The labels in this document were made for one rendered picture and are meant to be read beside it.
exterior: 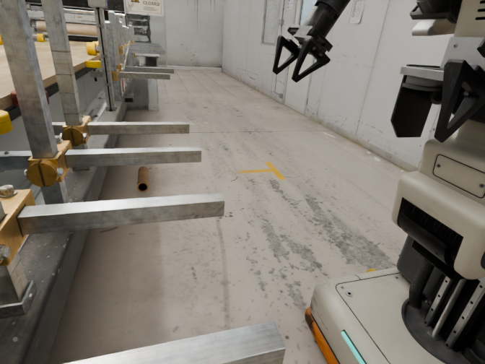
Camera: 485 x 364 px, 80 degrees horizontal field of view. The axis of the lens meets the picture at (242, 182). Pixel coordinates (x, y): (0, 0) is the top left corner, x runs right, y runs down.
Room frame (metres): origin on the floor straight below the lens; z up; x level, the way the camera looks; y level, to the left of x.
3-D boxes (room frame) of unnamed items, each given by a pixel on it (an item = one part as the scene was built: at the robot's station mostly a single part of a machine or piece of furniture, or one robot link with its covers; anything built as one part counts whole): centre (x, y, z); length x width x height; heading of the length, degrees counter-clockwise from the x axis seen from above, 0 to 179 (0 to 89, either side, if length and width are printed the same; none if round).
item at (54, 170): (0.55, 0.40, 0.81); 0.14 x 0.06 x 0.05; 18
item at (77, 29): (4.27, 2.17, 1.05); 1.43 x 0.12 x 0.12; 108
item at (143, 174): (2.03, 0.78, 0.04); 0.30 x 0.08 x 0.08; 18
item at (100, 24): (1.47, 0.69, 0.93); 0.05 x 0.05 x 0.45; 18
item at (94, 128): (0.83, 0.39, 0.80); 0.43 x 0.03 x 0.04; 108
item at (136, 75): (1.78, 0.70, 0.84); 0.43 x 0.03 x 0.04; 108
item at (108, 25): (1.72, 0.77, 0.87); 0.04 x 0.04 x 0.48; 18
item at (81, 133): (0.79, 0.48, 0.81); 0.14 x 0.06 x 0.05; 18
